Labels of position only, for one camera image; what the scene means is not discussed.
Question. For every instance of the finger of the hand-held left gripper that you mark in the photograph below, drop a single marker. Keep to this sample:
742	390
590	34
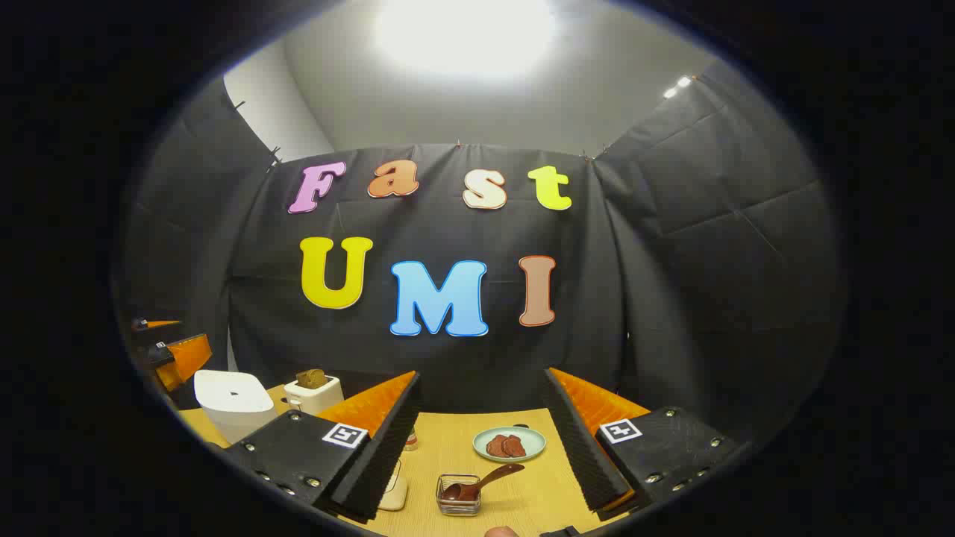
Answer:
153	324
186	356

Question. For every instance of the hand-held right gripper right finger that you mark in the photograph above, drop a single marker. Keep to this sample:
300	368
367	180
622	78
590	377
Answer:
578	447

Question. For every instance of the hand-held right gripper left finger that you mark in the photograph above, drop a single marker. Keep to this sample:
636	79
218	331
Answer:
388	447

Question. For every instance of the white rice cooker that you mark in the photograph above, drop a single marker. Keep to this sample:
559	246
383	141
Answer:
235	403

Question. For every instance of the brown wooden spoon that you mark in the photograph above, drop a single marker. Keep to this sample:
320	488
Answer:
485	479

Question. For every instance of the clear plastic bottle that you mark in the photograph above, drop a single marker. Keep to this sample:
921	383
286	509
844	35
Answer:
410	441

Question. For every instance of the pale green plate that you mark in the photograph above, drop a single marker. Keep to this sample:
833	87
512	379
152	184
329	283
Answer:
533	444

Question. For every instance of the red meat slice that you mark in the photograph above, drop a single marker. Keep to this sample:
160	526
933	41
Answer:
496	446
515	445

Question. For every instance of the white toaster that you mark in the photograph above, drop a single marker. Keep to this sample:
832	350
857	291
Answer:
317	399

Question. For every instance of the brown bread slice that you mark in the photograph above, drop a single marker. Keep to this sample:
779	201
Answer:
311	379

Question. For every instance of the black backdrop cloth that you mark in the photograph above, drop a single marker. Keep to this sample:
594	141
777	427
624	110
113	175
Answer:
634	298

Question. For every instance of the small ceiling light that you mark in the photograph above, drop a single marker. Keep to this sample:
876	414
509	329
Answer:
677	86

